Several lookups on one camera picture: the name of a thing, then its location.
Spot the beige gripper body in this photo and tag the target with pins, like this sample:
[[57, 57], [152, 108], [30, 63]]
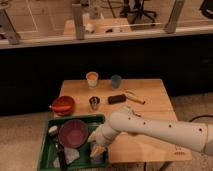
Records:
[[97, 150]]

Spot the grey towel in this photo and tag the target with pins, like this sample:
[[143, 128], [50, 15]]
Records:
[[71, 155]]

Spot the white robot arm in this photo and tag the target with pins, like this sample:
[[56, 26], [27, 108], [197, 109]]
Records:
[[194, 136]]

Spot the purple bowl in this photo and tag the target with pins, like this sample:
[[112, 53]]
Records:
[[73, 133]]

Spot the red bowl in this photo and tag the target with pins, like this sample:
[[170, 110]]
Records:
[[63, 106]]

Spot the blue-grey sponge cloth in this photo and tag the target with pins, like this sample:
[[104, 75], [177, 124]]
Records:
[[97, 159]]

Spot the green plastic bin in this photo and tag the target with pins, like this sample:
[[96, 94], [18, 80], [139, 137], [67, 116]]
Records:
[[48, 153]]

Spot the small metal cup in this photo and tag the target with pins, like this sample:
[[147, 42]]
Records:
[[94, 102]]

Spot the orange white cup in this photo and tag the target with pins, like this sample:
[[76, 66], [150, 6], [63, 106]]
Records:
[[92, 79]]

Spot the blue cup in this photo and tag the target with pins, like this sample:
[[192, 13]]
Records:
[[115, 80]]

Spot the background wooden table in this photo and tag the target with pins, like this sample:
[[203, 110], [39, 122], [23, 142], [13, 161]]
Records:
[[100, 26]]

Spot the black office chair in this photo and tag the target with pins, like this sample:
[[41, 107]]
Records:
[[138, 9]]

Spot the black handled dish brush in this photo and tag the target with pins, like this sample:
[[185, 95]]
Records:
[[53, 133]]

